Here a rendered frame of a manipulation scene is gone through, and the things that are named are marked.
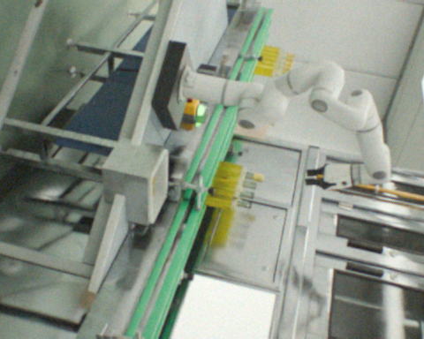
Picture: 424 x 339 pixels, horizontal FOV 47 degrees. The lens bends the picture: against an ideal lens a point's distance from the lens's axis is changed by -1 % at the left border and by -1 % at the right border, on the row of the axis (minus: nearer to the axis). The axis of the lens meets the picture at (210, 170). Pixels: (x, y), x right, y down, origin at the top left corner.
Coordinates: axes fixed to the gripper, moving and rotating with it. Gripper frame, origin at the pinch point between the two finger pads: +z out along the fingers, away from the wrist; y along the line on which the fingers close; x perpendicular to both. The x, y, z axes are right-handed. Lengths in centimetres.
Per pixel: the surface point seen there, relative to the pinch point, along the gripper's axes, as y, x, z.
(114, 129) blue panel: 7, 26, 78
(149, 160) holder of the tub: -30, 35, 44
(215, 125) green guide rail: 23.5, 12.6, 41.0
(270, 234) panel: -6.9, -23.3, 19.3
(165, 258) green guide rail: -44, 4, 45
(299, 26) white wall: 580, -167, 95
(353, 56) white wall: 580, -229, 20
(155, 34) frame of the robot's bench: 14, 60, 49
